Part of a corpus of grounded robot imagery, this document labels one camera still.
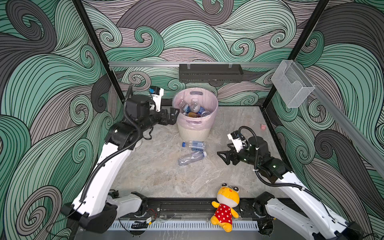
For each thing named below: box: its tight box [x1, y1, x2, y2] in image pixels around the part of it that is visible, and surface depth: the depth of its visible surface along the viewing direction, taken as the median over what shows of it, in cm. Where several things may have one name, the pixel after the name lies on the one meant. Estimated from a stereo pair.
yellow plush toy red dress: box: [210, 183, 240, 233], surface depth 71 cm
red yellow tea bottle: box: [188, 112, 198, 118], surface depth 94 cm
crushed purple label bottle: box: [178, 151, 207, 166], surface depth 92 cm
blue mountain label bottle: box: [195, 106, 211, 117], surface depth 83 cm
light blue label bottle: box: [181, 140, 206, 152], surface depth 94 cm
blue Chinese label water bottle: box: [179, 99, 191, 114], surface depth 92 cm
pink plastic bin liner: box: [172, 88, 219, 131], surface depth 87 cm
